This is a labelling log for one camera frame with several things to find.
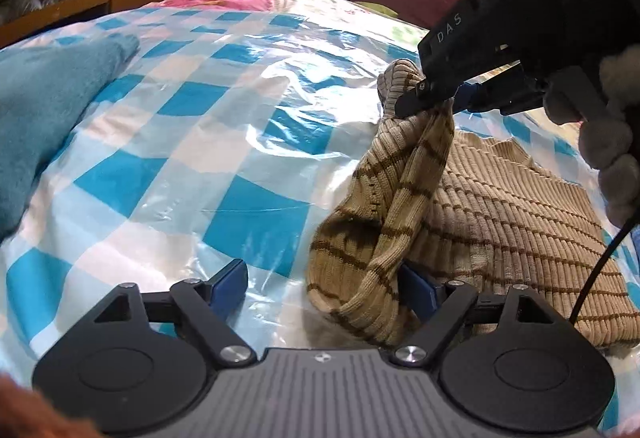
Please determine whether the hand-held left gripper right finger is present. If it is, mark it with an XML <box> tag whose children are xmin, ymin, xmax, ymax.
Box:
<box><xmin>392</xmin><ymin>263</ymin><xmax>557</xmax><ymax>367</ymax></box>

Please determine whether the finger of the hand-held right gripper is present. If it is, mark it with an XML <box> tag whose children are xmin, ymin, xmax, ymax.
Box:
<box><xmin>393</xmin><ymin>78</ymin><xmax>455</xmax><ymax>118</ymax></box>
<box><xmin>454</xmin><ymin>62</ymin><xmax>546</xmax><ymax>116</ymax></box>

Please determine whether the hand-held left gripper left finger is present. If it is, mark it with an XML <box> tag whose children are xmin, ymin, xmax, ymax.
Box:
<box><xmin>92</xmin><ymin>259</ymin><xmax>257</xmax><ymax>367</ymax></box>

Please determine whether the tan striped knit sweater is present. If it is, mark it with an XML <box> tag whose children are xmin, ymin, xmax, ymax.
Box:
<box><xmin>306</xmin><ymin>59</ymin><xmax>640</xmax><ymax>353</ymax></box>

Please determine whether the person's right hand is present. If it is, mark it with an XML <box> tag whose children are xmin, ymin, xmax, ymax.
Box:
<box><xmin>544</xmin><ymin>41</ymin><xmax>640</xmax><ymax>226</ymax></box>

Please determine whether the yellow green pillow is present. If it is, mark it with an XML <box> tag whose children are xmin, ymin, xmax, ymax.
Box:
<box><xmin>356</xmin><ymin>0</ymin><xmax>397</xmax><ymax>18</ymax></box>

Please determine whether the blue checkered bed sheet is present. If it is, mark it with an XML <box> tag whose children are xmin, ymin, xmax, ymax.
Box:
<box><xmin>0</xmin><ymin>1</ymin><xmax>640</xmax><ymax>438</ymax></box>

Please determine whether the reddish brown garment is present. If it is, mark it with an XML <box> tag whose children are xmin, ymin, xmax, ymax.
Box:
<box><xmin>0</xmin><ymin>372</ymin><xmax>97</xmax><ymax>438</ymax></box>

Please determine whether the teal fleece cloth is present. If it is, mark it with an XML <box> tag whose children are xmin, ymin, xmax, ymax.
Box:
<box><xmin>0</xmin><ymin>33</ymin><xmax>142</xmax><ymax>240</ymax></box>

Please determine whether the thin black cable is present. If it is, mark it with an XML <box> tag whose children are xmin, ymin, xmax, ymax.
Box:
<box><xmin>566</xmin><ymin>212</ymin><xmax>640</xmax><ymax>322</ymax></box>

